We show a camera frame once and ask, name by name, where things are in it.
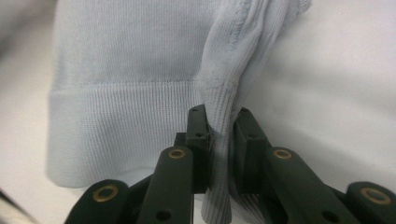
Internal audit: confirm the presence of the light blue tank top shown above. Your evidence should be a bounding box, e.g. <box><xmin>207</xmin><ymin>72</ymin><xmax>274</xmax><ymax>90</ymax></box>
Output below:
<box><xmin>46</xmin><ymin>0</ymin><xmax>312</xmax><ymax>224</ymax></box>

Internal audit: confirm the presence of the white table board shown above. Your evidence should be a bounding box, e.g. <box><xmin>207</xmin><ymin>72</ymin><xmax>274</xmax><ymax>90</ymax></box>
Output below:
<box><xmin>0</xmin><ymin>0</ymin><xmax>396</xmax><ymax>224</ymax></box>

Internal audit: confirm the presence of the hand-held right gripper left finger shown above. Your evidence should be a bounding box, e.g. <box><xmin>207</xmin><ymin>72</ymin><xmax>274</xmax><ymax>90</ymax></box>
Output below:
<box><xmin>136</xmin><ymin>104</ymin><xmax>214</xmax><ymax>224</ymax></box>

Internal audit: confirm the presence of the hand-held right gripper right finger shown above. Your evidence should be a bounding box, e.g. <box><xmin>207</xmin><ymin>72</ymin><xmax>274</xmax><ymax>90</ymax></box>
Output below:
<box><xmin>233</xmin><ymin>106</ymin><xmax>362</xmax><ymax>224</ymax></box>

